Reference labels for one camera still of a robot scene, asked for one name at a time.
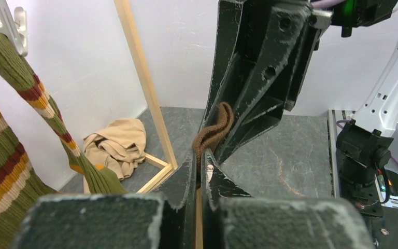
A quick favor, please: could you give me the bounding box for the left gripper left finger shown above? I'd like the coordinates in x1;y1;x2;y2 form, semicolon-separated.
12;151;196;248

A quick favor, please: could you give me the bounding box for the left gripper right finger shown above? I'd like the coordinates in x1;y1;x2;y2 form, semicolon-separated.
201;149;374;248

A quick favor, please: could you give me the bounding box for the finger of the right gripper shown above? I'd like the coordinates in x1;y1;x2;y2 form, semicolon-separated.
216;1;323;163
201;1;244;128

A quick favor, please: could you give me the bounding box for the tan brown sock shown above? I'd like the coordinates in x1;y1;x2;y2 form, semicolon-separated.
192;102;234;189

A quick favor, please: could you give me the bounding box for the white plastic clip hanger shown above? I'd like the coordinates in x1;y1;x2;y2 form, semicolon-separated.
0;0;29;57

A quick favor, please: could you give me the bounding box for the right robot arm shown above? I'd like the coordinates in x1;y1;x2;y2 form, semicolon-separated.
193;1;398;217

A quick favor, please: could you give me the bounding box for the beige cloth pile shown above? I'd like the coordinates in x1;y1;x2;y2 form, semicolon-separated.
83;118;146;194

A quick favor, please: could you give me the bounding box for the green striped sock left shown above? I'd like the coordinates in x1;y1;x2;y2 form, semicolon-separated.
0;113;57;248

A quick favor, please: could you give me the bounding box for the green striped sock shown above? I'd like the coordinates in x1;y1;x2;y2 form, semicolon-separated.
0;113;57;248
0;34;127;194

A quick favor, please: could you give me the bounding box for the green striped sock right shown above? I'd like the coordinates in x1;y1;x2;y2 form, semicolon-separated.
0;34;127;194

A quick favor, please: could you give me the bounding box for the wooden frame stand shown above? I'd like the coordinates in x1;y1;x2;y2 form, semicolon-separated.
114;0;178;193

